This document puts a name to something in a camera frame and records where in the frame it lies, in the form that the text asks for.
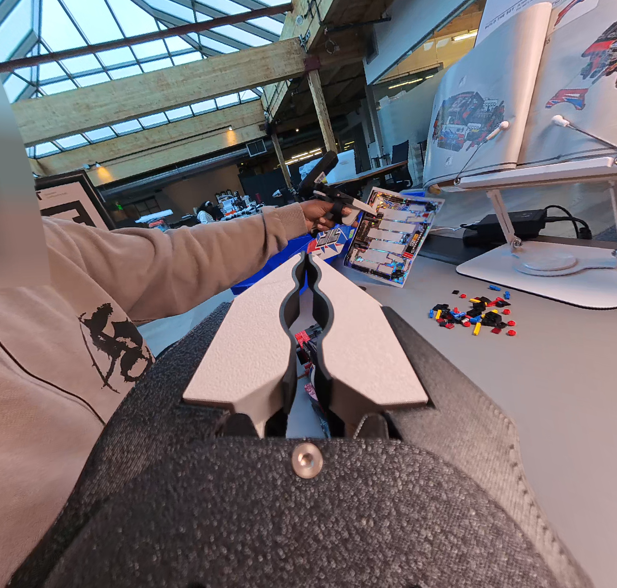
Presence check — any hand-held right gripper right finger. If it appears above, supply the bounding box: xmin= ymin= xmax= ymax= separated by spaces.
xmin=308 ymin=254 xmax=430 ymax=438

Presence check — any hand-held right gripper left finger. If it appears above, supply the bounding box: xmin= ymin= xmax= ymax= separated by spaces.
xmin=182 ymin=252 xmax=308 ymax=438

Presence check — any lego sticker sheet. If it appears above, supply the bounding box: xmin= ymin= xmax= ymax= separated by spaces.
xmin=344 ymin=188 xmax=445 ymax=288

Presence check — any lego race car model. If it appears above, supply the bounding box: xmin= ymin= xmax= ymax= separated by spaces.
xmin=293 ymin=324 xmax=334 ymax=438

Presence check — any person's left forearm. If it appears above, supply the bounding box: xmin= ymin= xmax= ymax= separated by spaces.
xmin=121 ymin=202 xmax=308 ymax=321

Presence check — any pile of small lego pieces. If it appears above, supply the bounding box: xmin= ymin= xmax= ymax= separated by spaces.
xmin=427 ymin=285 xmax=518 ymax=337

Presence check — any lego instruction booklet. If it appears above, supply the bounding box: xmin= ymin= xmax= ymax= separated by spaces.
xmin=422 ymin=0 xmax=617 ymax=189

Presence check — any person's left hand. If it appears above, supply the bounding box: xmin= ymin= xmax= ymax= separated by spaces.
xmin=298 ymin=199 xmax=340 ymax=238

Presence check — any wooden work table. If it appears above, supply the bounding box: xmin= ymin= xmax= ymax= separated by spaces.
xmin=327 ymin=161 xmax=409 ymax=189

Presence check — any black office chair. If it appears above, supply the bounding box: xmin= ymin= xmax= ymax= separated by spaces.
xmin=389 ymin=140 xmax=414 ymax=189

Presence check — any blue bin with tag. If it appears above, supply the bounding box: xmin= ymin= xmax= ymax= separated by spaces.
xmin=230 ymin=226 xmax=360 ymax=296

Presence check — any black power adapter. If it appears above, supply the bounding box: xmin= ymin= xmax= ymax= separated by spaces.
xmin=462 ymin=209 xmax=549 ymax=242

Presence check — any white book stand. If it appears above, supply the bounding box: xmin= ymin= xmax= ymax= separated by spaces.
xmin=423 ymin=113 xmax=617 ymax=310

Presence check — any person's torso in beige hoodie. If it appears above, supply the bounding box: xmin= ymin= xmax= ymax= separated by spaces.
xmin=0 ymin=217 xmax=162 ymax=572

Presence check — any framed marker sign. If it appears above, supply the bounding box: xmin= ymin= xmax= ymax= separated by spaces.
xmin=34 ymin=170 xmax=115 ymax=233

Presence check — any black power cable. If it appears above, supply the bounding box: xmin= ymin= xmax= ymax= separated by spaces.
xmin=544 ymin=205 xmax=594 ymax=240

